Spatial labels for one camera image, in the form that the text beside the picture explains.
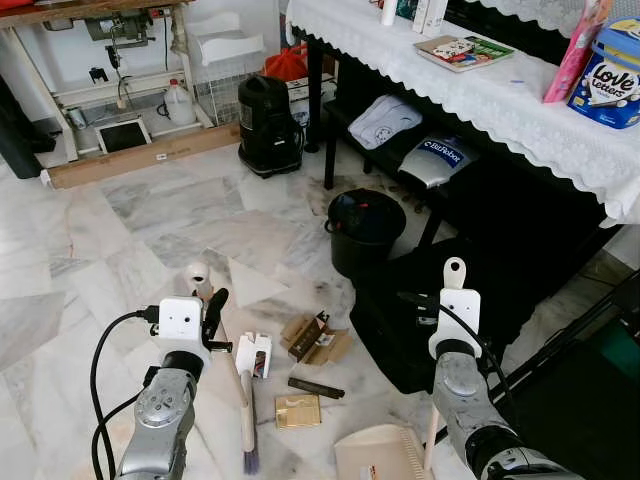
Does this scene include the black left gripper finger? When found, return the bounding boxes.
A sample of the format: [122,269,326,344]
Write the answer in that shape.
[204,288,230,341]

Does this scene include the wooden handle broom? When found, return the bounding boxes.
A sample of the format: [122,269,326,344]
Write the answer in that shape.
[185,262,263,477]

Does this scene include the beige long handle dustpan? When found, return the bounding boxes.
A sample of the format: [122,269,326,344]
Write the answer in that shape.
[333,257,468,480]

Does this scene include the large black bag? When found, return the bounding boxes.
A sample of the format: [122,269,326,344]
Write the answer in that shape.
[350,235,531,396]

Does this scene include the small white carton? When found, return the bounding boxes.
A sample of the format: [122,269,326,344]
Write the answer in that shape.
[235,332,273,379]

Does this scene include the black plastic bucket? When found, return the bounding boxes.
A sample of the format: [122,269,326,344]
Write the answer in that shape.
[325,188,408,279]

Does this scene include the open brown cardboard box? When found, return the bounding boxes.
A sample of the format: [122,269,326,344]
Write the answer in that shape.
[280,312,353,366]

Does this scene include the black stick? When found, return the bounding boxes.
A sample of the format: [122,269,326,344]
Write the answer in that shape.
[288,376,346,399]

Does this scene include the grey blue BitRobot bag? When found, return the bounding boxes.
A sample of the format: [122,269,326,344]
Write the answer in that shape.
[398,135,479,191]

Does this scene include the long brown cardboard box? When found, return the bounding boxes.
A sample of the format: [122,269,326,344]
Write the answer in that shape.
[45,122,241,191]

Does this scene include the black folding chair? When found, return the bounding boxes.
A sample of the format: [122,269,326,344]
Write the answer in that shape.
[440,270,640,480]

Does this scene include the black canister vacuum cleaner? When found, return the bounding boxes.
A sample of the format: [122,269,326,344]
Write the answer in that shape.
[237,75,304,179]

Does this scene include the folded white garment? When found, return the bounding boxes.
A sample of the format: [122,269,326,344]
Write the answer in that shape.
[347,95,424,151]

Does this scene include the white framed dark tablet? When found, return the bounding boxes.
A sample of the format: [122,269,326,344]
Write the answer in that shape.
[95,117,153,156]

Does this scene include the clear plastic jug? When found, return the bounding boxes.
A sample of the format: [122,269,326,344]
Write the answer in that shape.
[160,80,198,127]

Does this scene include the table with white lace cloth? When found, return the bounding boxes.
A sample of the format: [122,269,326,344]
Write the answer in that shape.
[287,0,640,226]

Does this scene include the red bag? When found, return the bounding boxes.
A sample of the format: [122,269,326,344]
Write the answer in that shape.
[263,42,309,83]

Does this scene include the flat printed book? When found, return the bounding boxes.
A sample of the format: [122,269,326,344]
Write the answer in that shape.
[413,35,516,73]

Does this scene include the blue Love Letters tin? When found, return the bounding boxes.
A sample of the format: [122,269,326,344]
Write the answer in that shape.
[567,18,640,129]

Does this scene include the pink tall package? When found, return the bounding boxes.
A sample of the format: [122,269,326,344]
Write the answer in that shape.
[543,0,613,104]

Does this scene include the white upright books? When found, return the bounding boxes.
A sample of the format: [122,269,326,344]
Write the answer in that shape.
[412,0,448,36]

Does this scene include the grey machine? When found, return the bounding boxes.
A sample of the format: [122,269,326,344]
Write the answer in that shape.
[85,8,153,43]

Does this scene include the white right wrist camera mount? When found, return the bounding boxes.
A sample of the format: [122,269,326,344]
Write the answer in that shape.
[430,288,483,359]

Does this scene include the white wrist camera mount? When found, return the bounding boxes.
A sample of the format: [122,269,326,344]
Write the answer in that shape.
[430,288,483,359]
[157,296,209,351]

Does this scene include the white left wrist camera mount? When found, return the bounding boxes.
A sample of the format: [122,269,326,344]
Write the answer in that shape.
[157,296,209,351]

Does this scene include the white frame workbench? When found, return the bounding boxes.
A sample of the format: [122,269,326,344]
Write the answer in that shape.
[0,0,271,161]

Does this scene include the white wire basket rack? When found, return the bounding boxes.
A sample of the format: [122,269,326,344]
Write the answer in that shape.
[190,10,266,126]

